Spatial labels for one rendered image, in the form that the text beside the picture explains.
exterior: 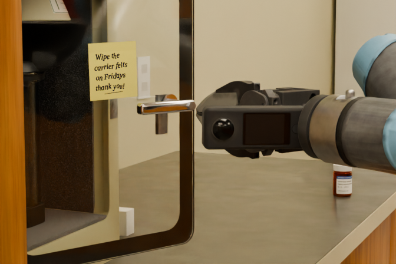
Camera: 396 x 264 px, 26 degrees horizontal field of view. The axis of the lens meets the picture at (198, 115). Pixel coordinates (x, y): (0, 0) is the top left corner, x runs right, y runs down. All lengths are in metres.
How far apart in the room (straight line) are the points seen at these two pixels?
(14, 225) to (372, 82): 0.44
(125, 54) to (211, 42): 1.61
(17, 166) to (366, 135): 0.39
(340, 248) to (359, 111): 0.65
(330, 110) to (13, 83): 0.35
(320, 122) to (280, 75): 2.52
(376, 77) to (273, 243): 0.54
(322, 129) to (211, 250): 0.57
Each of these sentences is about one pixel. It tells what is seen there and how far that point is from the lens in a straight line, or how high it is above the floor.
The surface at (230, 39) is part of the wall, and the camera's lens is 2.92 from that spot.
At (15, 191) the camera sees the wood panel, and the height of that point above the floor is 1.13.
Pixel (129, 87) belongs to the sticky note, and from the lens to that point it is 1.18.
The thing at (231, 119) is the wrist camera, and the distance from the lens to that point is 0.93.
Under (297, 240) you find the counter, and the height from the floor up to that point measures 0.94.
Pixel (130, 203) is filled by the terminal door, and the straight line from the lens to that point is 1.20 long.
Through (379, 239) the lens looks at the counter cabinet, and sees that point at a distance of 1.96.
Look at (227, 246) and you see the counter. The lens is 1.45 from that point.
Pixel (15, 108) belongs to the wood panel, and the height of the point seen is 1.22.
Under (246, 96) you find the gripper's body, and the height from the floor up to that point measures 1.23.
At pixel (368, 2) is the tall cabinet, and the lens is 4.07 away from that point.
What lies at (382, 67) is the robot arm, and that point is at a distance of 1.01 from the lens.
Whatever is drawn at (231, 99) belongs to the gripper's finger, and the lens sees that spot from 1.02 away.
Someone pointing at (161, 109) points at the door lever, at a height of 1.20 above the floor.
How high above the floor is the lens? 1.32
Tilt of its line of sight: 6 degrees down
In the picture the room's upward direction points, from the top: straight up
